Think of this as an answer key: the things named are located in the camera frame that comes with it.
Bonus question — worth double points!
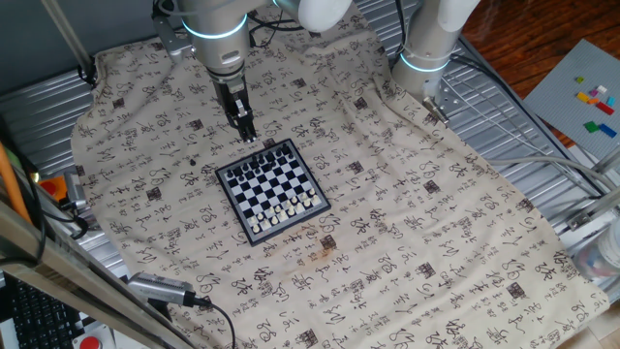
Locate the black computer keyboard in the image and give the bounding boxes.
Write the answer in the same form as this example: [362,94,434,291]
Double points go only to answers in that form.
[3,274,87,349]

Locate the orange emergency stop box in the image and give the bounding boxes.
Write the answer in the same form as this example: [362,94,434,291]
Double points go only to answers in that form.
[37,174,68,203]

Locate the grey brick baseplate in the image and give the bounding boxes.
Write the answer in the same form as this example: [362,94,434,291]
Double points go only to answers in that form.
[523,38,620,161]

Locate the small silver camera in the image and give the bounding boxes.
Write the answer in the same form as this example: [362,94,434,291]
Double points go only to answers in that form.
[63,172,89,211]

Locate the black thin cable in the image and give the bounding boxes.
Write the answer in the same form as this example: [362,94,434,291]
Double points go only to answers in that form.
[46,203,91,241]

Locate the beige calligraphy print cloth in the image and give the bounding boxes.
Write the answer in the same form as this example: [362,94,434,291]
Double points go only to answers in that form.
[71,0,610,349]

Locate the orange pole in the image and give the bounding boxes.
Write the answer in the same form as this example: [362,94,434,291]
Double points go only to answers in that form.
[0,143,33,225]

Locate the white box red button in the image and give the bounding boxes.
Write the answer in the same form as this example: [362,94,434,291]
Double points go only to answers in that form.
[71,323,117,349]

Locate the black framed magnetic chessboard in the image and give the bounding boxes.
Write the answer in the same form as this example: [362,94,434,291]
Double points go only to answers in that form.
[214,138,332,247]

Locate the long silver camera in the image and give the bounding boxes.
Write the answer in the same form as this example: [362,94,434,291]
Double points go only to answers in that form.
[126,271,199,308]

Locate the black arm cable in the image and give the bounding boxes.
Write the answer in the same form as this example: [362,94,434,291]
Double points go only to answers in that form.
[244,8,305,50]

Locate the aluminium profile bar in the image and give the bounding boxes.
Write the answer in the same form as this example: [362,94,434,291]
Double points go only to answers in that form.
[590,144,620,175]
[566,186,620,232]

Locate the grey thick cable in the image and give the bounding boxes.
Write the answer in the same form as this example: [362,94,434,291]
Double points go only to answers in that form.
[483,154,620,191]

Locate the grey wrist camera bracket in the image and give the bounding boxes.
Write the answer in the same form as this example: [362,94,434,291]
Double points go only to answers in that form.
[152,12,195,64]

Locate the black clamp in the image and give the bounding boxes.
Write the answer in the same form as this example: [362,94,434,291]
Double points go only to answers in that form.
[77,60,98,88]

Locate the translucent plastic container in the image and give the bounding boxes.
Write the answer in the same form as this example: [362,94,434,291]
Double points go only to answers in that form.
[573,207,620,282]

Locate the aluminium frame beam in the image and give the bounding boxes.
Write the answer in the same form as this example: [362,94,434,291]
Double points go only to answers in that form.
[0,196,195,349]

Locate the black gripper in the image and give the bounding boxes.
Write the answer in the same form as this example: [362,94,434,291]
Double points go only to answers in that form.
[211,71,258,143]

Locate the silver base mounting plate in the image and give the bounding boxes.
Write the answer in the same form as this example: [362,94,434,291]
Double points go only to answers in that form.
[421,77,467,128]

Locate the grey diagonal rod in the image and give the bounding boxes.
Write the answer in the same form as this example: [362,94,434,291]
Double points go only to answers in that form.
[40,0,97,79]

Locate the black camera cable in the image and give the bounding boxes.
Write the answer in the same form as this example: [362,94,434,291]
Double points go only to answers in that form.
[193,296,238,349]

